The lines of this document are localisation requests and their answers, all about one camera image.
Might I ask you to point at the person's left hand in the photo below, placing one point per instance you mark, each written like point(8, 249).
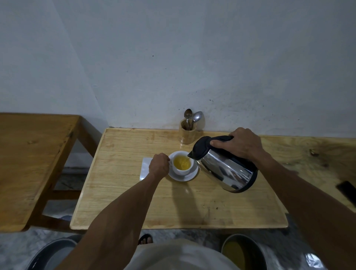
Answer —
point(158, 166)

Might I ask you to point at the person's right hand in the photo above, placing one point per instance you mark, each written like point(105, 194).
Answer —
point(244, 145)

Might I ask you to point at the person's right thumb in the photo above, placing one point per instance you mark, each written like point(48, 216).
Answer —
point(221, 143)

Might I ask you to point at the person's left fingers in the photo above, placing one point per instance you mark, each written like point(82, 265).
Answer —
point(165, 160)

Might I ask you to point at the white tea cup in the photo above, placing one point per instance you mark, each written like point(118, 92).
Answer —
point(181, 171)

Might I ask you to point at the steel kettle with black lid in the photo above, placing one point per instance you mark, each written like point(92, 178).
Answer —
point(226, 169)

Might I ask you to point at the person's left forearm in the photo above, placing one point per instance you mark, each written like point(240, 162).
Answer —
point(116, 225)

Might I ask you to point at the person's right forearm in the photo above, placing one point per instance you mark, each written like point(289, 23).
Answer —
point(311, 205)

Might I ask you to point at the yellow tea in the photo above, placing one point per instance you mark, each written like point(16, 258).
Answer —
point(182, 162)

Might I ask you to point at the white paper napkin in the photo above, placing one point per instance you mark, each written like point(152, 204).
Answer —
point(145, 168)

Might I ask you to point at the white saucer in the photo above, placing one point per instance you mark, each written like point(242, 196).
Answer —
point(192, 175)

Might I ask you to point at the wooden utensil holder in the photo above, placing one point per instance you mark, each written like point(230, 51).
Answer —
point(187, 136)

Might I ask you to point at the shiny silver spoon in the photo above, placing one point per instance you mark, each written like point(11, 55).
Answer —
point(197, 116)

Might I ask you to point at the dark metal spoon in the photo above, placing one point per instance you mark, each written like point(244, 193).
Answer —
point(188, 113)

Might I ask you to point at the person's sandalled foot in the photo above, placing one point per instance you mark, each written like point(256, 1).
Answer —
point(145, 239)

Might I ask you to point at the person's beige clothing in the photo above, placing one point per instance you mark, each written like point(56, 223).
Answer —
point(180, 257)

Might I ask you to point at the pot with yellow liquid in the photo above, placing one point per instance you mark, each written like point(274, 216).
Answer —
point(239, 251)

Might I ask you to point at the dark wooden side table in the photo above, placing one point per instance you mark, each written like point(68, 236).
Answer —
point(30, 164)

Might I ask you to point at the black phone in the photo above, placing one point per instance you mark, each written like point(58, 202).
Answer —
point(348, 192)

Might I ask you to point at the grey metal basin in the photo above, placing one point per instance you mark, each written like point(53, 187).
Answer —
point(51, 251)

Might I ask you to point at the clear plastic bag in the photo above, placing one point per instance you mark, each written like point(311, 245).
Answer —
point(314, 262)

